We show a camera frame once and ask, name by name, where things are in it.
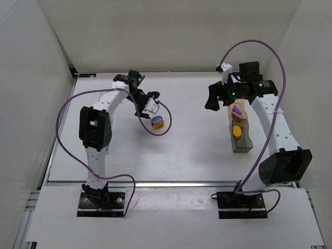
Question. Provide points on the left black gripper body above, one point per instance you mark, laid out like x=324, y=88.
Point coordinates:
x=143, y=102

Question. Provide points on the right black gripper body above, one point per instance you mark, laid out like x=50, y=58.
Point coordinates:
x=222, y=93

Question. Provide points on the yellow purple green lego stack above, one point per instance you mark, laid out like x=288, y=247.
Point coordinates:
x=157, y=122

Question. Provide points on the purple lego plate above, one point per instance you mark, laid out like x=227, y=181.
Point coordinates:
x=236, y=109

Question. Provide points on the yellow round lego brick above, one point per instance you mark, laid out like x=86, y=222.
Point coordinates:
x=236, y=132

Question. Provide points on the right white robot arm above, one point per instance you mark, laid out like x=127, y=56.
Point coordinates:
x=287, y=161

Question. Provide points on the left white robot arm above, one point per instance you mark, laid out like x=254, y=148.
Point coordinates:
x=95, y=127

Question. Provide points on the orange translucent container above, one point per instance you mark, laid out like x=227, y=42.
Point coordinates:
x=241, y=106

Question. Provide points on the grey translucent container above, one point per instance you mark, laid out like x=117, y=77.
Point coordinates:
x=243, y=144

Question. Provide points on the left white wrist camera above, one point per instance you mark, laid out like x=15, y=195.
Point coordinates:
x=152, y=106

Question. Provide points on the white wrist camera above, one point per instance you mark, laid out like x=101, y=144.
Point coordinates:
x=152, y=106
x=225, y=70

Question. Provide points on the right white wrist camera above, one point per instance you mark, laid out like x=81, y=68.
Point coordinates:
x=225, y=70

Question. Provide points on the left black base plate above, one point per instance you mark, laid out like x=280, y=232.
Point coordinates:
x=113, y=206

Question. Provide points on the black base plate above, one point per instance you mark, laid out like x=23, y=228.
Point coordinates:
x=113, y=206
x=233, y=206

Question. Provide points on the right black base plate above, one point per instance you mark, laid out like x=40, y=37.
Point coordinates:
x=233, y=206

